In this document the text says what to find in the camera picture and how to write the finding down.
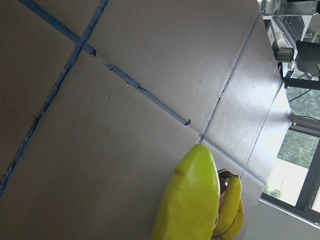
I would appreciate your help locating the yellow banana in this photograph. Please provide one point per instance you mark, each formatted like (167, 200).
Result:
(231, 213)
(236, 225)
(190, 202)

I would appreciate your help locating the dark red apple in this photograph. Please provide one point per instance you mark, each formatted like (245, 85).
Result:
(223, 187)

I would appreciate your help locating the black monitor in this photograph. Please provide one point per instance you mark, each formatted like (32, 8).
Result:
(308, 57)

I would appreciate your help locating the metal cylinder weight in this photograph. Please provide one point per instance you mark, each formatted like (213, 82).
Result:
(285, 54)

